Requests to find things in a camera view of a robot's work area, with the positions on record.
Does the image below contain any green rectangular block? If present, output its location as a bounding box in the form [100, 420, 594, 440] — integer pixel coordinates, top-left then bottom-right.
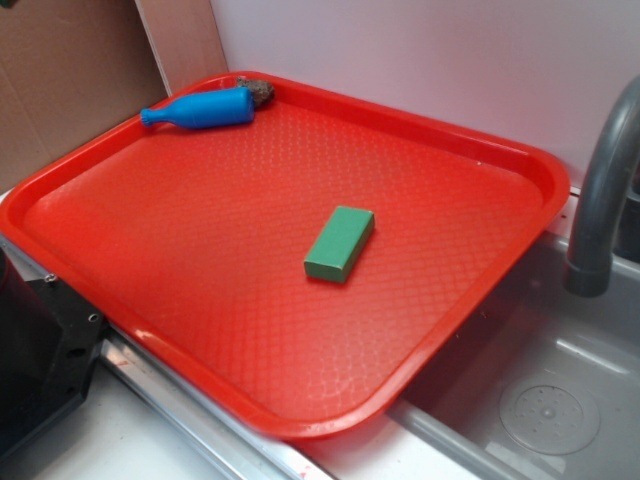
[303, 206, 375, 284]

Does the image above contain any red plastic tray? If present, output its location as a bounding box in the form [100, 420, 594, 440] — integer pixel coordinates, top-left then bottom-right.
[1, 78, 570, 440]

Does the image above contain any brown rough stone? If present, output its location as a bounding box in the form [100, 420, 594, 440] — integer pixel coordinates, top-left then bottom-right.
[235, 76, 275, 109]

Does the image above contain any blue toy bottle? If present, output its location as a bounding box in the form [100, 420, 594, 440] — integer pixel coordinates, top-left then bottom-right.
[140, 87, 255, 129]

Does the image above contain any grey toy sink basin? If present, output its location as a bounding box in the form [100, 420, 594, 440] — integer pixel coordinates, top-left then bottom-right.
[389, 234, 639, 479]

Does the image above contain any grey plastic faucet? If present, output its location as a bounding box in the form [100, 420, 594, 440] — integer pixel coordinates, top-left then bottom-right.
[564, 78, 639, 297]

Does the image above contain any brown cardboard panel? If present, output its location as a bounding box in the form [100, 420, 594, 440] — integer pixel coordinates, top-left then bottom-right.
[1, 1, 227, 191]

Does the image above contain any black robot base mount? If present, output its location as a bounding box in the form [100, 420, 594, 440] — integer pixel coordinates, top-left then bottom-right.
[1, 253, 106, 460]

